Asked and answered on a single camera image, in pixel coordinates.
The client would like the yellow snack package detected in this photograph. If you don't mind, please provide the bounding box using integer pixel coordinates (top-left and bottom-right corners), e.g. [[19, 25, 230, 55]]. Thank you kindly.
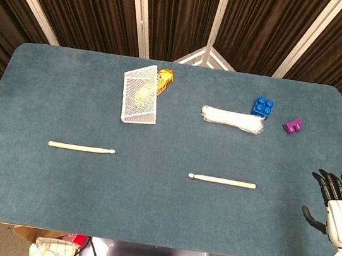
[[154, 66, 176, 96]]

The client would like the white cable tie bundle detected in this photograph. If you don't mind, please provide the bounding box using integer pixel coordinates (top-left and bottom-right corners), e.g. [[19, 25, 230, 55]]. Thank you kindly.
[[198, 104, 267, 137]]

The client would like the red package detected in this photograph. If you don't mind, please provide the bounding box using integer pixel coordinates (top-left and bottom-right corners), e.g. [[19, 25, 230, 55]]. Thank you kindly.
[[61, 232, 88, 247]]

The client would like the brown cardboard box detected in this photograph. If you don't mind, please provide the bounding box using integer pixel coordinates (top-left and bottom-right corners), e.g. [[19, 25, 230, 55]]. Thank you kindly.
[[11, 225, 80, 249]]

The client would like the dark brown pleated curtain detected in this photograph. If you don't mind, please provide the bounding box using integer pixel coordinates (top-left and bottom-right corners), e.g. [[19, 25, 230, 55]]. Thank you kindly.
[[0, 0, 342, 185]]

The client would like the white checked cloth bag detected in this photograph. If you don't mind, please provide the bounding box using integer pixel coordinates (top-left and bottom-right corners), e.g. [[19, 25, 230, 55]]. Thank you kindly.
[[28, 235, 81, 256]]

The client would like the blue building block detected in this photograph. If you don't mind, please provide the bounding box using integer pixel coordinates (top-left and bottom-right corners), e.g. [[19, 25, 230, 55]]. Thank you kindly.
[[249, 95, 275, 120]]

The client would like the white wire mesh basket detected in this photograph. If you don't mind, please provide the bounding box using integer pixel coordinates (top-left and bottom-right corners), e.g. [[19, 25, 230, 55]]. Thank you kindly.
[[117, 61, 164, 128]]

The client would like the wooden drumstick with dark ring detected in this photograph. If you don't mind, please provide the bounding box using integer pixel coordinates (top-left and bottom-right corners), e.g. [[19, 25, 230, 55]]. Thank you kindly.
[[187, 172, 257, 190]]

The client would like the teal blue table mat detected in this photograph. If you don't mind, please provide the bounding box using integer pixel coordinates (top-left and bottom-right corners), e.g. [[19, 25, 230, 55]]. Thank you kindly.
[[0, 37, 342, 256]]

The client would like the pale wooden drumstick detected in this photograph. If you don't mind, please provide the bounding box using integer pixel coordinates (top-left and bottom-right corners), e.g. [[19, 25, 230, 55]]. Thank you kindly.
[[47, 139, 116, 156]]

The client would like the purple building block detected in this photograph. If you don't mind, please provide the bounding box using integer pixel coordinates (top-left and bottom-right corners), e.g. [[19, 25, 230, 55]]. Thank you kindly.
[[281, 116, 304, 136]]

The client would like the black torso cable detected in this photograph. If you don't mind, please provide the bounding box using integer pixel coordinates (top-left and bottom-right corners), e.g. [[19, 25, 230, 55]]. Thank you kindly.
[[84, 236, 104, 256]]

